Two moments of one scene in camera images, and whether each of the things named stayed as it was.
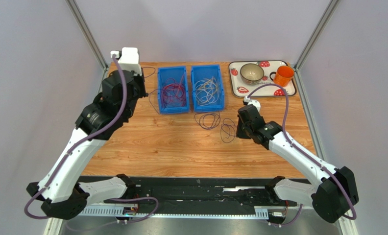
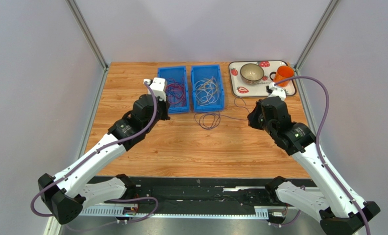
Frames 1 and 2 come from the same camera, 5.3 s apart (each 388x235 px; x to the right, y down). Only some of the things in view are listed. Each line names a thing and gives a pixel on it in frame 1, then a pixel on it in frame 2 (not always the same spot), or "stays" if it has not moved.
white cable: (206, 91) stays
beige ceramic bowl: (251, 74) stays
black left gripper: (140, 80) to (164, 105)
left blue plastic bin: (177, 73) stays
